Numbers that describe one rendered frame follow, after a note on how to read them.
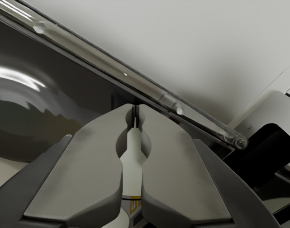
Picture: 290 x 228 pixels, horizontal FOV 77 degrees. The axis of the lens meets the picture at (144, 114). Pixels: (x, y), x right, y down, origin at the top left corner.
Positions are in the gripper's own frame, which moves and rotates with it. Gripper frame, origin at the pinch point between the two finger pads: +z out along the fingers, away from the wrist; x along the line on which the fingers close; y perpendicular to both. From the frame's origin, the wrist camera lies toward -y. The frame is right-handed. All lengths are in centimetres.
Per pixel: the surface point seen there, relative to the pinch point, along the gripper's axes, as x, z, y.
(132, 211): 0.1, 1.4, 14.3
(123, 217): -1.0, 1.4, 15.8
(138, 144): 0.3, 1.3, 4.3
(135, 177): 0.2, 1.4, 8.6
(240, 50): 10.9, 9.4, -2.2
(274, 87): 15.6, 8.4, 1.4
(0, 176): -12.8, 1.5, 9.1
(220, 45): 8.6, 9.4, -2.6
